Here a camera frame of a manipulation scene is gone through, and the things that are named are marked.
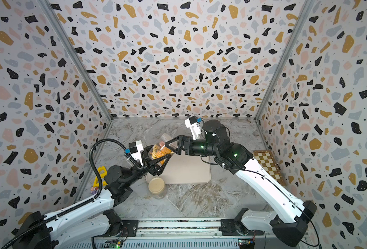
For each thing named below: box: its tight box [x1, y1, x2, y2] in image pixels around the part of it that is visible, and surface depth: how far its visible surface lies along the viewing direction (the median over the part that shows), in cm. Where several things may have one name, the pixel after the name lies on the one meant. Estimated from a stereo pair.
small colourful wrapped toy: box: [90, 186, 99, 196], surface depth 85 cm
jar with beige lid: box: [148, 176, 166, 200], surface depth 79 cm
